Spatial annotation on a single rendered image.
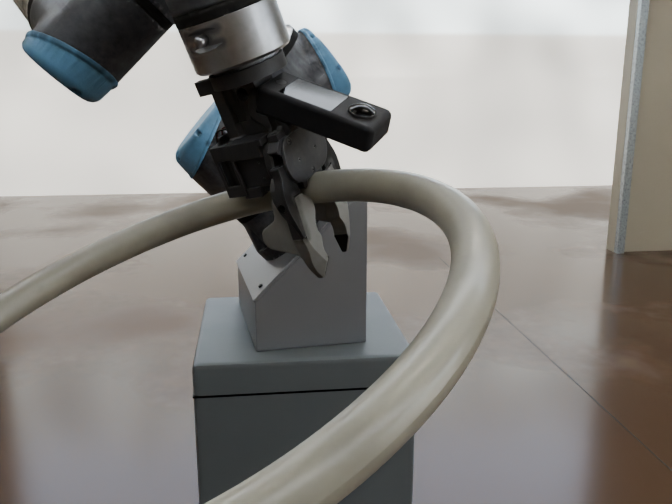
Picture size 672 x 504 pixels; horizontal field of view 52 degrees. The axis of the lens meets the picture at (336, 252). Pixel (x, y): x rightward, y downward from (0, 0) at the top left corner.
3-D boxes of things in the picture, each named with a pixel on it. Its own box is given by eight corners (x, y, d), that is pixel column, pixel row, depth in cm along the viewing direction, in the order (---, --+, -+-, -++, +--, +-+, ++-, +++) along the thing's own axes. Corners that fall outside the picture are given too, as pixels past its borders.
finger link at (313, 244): (285, 277, 71) (262, 191, 69) (333, 275, 68) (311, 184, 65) (268, 289, 68) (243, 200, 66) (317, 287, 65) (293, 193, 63)
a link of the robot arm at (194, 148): (232, 208, 141) (166, 148, 135) (291, 148, 140) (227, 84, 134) (236, 227, 126) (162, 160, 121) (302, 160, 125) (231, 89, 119)
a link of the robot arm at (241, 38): (292, -14, 61) (232, 14, 54) (310, 40, 63) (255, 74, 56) (217, 10, 66) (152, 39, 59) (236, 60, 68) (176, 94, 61)
